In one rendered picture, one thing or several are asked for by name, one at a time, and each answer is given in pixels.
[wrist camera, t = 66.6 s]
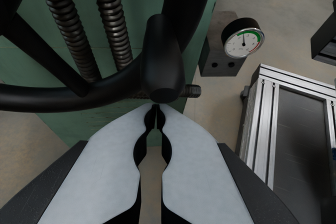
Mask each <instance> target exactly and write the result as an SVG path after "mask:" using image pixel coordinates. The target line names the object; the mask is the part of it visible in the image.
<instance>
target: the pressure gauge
mask: <svg viewBox="0 0 336 224"><path fill-rule="evenodd" d="M264 40H265V36H264V33H263V32H262V31H261V28H260V26H259V24H258V22H257V21H256V20H255V19H253V18H250V17H243V18H239V19H236V20H234V21H232V22H231V23H229V24H228V25H227V26H226V27H225V28H224V30H223V31H222V33H221V41H222V44H223V49H224V52H225V54H226V55H227V56H228V57H231V58H236V59H239V58H244V57H247V56H250V55H252V54H253V53H255V52H256V51H257V50H258V49H259V48H260V47H261V46H262V45H263V43H264ZM242 43H245V46H243V45H242Z"/></svg>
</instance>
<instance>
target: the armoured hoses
mask: <svg viewBox="0 0 336 224"><path fill-rule="evenodd" d="M45 2H46V4H47V5H48V6H49V8H48V9H49V10H50V12H51V13H52V17H53V18H54V19H55V20H54V21H55V23H56V24H57V27H58V29H59V30H60V33H61V35H62V37H63V39H64V40H65V41H64V42H65V43H66V45H67V47H68V49H69V52H70V53H71V56H72V57H73V60H74V62H75V64H76V66H77V68H78V70H79V72H80V74H81V76H82V77H83V78H84V79H85V80H86V81H87V82H88V83H91V82H95V81H98V80H101V79H103V78H102V75H101V73H100V71H99V68H98V65H97V62H96V60H95V57H94V54H93V52H92V49H91V46H90V44H89V41H88V39H87V38H88V37H87V36H86V32H85V31H84V27H83V25H82V21H81V20H80V16H79V15H78V13H77V12H78V10H77V9H76V8H75V3H74V2H73V0H46V1H45ZM121 2H122V0H97V1H96V4H97V5H98V11H99V12H100V17H101V18H102V21H101V22H102V23H103V24H104V25H103V27H104V29H105V33H106V34H107V36H106V37H107V39H108V43H109V47H110V48H111V50H110V51H111V52H112V56H113V59H114V63H115V66H116V70H117V71H120V70H122V69H123V68H124V67H126V66H127V65H128V64H130V63H131V62H132V61H133V60H134V58H133V54H132V50H131V45H130V41H129V36H128V32H127V27H126V22H125V16H124V11H123V5H122V4H121ZM201 94H202V89H201V87H200V86H199V85H197V84H186V85H185V88H184V89H183V91H182V92H181V94H180V95H179V96H178V98H177V99H176V100H175V101H177V100H178V99H179V98H180V97H181V98H182V97H184V98H185V97H186V98H198V97H200V95H201ZM128 98H129V99H141V100H142V99H144V100H145V99H147V100H148V99H149V100H150V98H149V97H148V96H147V95H146V94H145V93H144V92H143V90H142V91H140V92H138V93H136V94H134V95H132V96H130V97H128ZM128 98H127V99H128Z"/></svg>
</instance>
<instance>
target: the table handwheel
mask: <svg viewBox="0 0 336 224"><path fill-rule="evenodd" d="M207 1H208V0H164V2H163V6H162V11H161V14H163V15H166V16H167V17H169V19H170V21H171V24H172V28H173V30H174V33H175V35H176V38H177V42H178V45H179V49H180V52H181V54H182V53H183V52H184V50H185V49H186V47H187V46H188V44H189V42H190V41H191V39H192V37H193V35H194V33H195V31H196V29H197V27H198V25H199V23H200V20H201V18H202V16H203V13H204V10H205V7H206V4H207ZM21 2H22V0H0V36H1V35H3V36H4V37H5V38H7V39H8V40H9V41H10V42H12V43H13V44H14V45H16V46H17V47H18V48H20V49H21V50H22V51H23V52H25V53H26V54H27V55H29V56H30V57H31V58H32V59H34V60H35V61H36V62H38V63H39V64H40V65H42V66H43V67H44V68H45V69H47V70H48V71H49V72H50V73H51V74H53V75H54V76H55V77H56V78H57V79H58V80H60V81H61V82H62V83H63V84H64V85H65V86H66V87H28V86H18V85H10V84H4V83H0V111H7V112H19V113H66V112H76V111H83V110H89V109H94V108H99V107H103V106H106V105H110V104H113V103H116V102H119V101H121V100H124V99H126V98H129V97H131V96H133V95H135V94H137V93H138V92H140V91H142V88H141V74H140V63H141V56H142V52H141V53H140V54H139V55H138V56H137V57H136V58H135V59H134V60H133V61H132V62H131V63H129V64H128V65H127V66H126V67H124V68H123V69H121V70H120V71H118V72H116V73H114V74H112V75H110V76H108V77H106V78H103V79H100V80H97V81H94V82H90V83H88V82H87V81H86V80H85V79H84V78H83V77H82V76H81V75H80V74H78V73H77V72H76V71H75V70H74V69H73V68H72V67H71V66H70V65H69V64H68V63H67V62H65V61H64V60H63V59H62V58H61V57H60V56H59V55H58V54H57V53H56V52H55V51H54V50H53V49H52V48H51V47H50V46H49V45H48V44H47V43H46V42H45V41H44V40H43V39H42V38H41V37H40V36H39V34H38V33H37V32H36V31H35V30H34V29H33V28H32V27H31V26H30V25H29V24H28V23H27V22H26V21H25V20H24V19H23V18H22V17H21V16H20V15H19V14H18V13H17V12H16V11H17V10H18V8H19V6H20V4H21Z"/></svg>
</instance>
